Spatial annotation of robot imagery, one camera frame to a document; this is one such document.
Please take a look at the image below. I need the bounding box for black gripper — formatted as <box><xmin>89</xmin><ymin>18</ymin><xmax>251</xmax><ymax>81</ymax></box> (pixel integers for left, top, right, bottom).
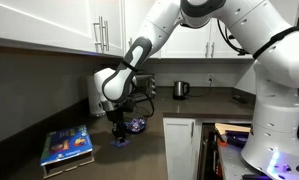
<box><xmin>105</xmin><ymin>109</ymin><xmax>128</xmax><ymax>142</ymax></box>

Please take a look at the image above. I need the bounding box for small blue snack packet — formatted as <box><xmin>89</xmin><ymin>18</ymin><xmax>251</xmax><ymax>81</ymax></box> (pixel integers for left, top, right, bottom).
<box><xmin>109</xmin><ymin>138</ymin><xmax>131</xmax><ymax>149</ymax></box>

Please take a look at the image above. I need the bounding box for pile of blue packets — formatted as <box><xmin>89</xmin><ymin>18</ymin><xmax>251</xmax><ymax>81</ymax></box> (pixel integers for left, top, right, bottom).
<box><xmin>127</xmin><ymin>119</ymin><xmax>147</xmax><ymax>134</ymax></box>

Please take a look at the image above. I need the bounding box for white paper towel roll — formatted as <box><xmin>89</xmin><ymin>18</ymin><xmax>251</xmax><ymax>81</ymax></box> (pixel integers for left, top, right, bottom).
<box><xmin>86</xmin><ymin>74</ymin><xmax>107</xmax><ymax>117</ymax></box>

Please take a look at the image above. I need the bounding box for stainless steel toaster oven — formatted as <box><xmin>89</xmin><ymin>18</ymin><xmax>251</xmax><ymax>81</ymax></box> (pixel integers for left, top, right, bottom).
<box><xmin>131</xmin><ymin>73</ymin><xmax>157</xmax><ymax>102</ymax></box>

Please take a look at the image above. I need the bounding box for grey lower cabinet door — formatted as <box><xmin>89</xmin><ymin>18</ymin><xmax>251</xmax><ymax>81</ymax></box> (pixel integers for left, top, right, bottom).
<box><xmin>162</xmin><ymin>117</ymin><xmax>197</xmax><ymax>180</ymax></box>

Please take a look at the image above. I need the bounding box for silver electric kettle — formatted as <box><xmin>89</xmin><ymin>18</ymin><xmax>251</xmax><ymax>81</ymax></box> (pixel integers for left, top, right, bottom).
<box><xmin>172</xmin><ymin>80</ymin><xmax>191</xmax><ymax>101</ymax></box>

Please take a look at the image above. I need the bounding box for white back cabinet door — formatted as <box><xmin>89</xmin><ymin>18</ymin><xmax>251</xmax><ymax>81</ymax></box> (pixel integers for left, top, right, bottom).
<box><xmin>210</xmin><ymin>18</ymin><xmax>254</xmax><ymax>60</ymax></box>
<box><xmin>160</xmin><ymin>19</ymin><xmax>213</xmax><ymax>60</ymax></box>

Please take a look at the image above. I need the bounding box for wooden block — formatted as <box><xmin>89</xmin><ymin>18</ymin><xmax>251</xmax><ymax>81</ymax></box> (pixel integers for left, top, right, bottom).
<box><xmin>214</xmin><ymin>122</ymin><xmax>252</xmax><ymax>136</ymax></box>

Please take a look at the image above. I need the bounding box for white perforated robot table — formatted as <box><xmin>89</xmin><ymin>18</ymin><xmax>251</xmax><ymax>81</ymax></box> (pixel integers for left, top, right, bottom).
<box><xmin>217</xmin><ymin>141</ymin><xmax>299</xmax><ymax>180</ymax></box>

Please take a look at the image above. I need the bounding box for black wire mesh basket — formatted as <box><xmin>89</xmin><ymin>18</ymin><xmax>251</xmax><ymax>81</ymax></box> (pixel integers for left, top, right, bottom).
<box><xmin>123</xmin><ymin>116</ymin><xmax>149</xmax><ymax>136</ymax></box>

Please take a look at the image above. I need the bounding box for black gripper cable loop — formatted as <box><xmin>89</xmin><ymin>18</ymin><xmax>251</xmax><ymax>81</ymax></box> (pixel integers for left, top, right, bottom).
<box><xmin>132</xmin><ymin>91</ymin><xmax>156</xmax><ymax>119</ymax></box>

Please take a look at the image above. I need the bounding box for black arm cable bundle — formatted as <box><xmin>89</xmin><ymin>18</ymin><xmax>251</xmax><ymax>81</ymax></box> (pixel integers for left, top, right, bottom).
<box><xmin>217</xmin><ymin>18</ymin><xmax>299</xmax><ymax>60</ymax></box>

